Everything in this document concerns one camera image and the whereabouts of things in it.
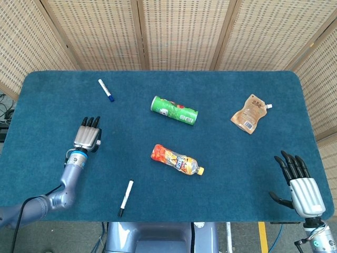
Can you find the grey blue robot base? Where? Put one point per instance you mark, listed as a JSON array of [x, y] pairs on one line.
[[158, 237]]

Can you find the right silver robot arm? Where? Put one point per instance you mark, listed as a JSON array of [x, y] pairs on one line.
[[319, 237]]

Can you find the white marker with black cap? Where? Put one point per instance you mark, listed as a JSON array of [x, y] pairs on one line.
[[126, 196]]

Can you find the white table leg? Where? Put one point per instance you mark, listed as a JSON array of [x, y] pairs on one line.
[[229, 237]]

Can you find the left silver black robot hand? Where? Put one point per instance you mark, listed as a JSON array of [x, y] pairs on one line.
[[85, 135]]

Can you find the brown spouted drink pouch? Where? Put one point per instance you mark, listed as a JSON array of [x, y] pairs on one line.
[[248, 114]]

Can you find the orange labelled plastic bottle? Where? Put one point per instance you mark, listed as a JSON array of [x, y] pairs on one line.
[[176, 160]]

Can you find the white marker with blue cap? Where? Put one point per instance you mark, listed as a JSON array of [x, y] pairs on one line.
[[105, 89]]

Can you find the green chips can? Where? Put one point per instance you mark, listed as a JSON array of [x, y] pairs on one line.
[[173, 110]]

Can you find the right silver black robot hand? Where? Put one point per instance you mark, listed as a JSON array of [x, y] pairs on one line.
[[305, 195]]

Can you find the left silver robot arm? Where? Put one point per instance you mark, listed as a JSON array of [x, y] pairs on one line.
[[69, 179]]

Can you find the teal blue table cloth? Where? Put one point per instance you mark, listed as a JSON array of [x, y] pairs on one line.
[[223, 158]]

